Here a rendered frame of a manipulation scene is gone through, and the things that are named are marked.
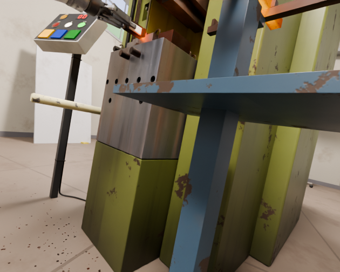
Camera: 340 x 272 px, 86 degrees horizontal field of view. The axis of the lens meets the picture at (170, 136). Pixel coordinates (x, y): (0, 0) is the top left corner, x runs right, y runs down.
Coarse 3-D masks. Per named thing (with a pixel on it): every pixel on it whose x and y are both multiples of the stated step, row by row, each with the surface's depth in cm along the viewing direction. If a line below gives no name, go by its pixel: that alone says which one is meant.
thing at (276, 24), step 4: (260, 0) 42; (264, 0) 41; (268, 0) 42; (264, 4) 43; (268, 4) 43; (264, 8) 44; (276, 20) 47; (280, 20) 49; (268, 24) 49; (272, 24) 49; (276, 24) 49; (280, 24) 49; (272, 28) 51; (276, 28) 50
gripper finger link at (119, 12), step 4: (112, 4) 66; (112, 8) 66; (116, 12) 67; (120, 12) 69; (124, 12) 70; (120, 16) 69; (124, 16) 71; (128, 16) 72; (124, 20) 72; (128, 20) 73
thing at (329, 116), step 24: (312, 72) 16; (336, 72) 15; (144, 96) 38; (168, 96) 32; (192, 96) 28; (216, 96) 25; (240, 96) 22; (264, 96) 20; (288, 96) 18; (312, 96) 17; (336, 96) 16; (240, 120) 50; (264, 120) 40; (288, 120) 34; (312, 120) 29; (336, 120) 26
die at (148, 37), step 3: (147, 33) 82; (150, 33) 80; (153, 33) 79; (147, 36) 81; (150, 36) 80; (153, 36) 79; (156, 36) 80; (135, 39) 87; (138, 39) 86; (141, 39) 84; (144, 39) 82; (147, 39) 81; (150, 39) 80; (132, 42) 89; (135, 42) 87; (138, 42) 85; (141, 42) 84; (144, 42) 82; (129, 45) 91; (132, 45) 89
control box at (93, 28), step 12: (60, 24) 111; (72, 24) 108; (96, 24) 107; (36, 36) 109; (84, 36) 101; (96, 36) 109; (48, 48) 110; (60, 48) 106; (72, 48) 103; (84, 48) 102
